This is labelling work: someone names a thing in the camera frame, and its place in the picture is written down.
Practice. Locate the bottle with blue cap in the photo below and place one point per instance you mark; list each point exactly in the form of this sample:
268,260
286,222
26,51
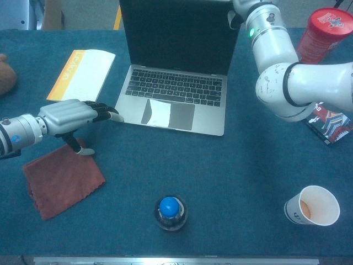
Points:
168,208

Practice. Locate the black and red printed box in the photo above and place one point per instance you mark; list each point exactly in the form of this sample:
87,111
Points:
331,127

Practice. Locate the teal felt table cover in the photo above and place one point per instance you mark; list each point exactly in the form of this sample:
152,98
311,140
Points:
193,171

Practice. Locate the orange and white booklet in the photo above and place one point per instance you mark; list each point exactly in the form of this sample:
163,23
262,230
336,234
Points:
82,80

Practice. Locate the silver laptop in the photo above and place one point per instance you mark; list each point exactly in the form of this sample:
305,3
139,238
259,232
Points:
176,85

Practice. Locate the black tripod leg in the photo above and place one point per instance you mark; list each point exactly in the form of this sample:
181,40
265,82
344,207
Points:
337,3

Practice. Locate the brown cardboard box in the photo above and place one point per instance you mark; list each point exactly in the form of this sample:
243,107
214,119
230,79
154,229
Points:
52,15

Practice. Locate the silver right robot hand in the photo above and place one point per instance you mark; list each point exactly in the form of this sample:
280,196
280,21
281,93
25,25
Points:
242,5

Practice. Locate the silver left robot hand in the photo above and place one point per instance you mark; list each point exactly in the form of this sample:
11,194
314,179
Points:
66,116

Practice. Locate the red cylindrical canister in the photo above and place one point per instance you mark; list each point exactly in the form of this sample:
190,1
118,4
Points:
317,41

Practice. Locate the metal rail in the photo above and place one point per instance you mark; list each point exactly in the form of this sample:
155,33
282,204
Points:
176,261

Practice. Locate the rust red folded cloth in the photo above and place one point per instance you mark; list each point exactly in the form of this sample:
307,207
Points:
62,183

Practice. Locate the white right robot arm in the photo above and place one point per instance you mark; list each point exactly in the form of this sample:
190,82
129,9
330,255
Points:
275,47

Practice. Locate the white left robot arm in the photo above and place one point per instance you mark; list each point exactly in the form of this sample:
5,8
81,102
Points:
19,132

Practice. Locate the brown plush toy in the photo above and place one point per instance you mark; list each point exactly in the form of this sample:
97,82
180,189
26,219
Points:
5,77

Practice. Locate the white paper cup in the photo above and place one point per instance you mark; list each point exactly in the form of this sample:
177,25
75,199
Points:
320,205

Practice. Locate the grey metal cabinet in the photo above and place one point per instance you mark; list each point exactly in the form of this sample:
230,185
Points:
16,13

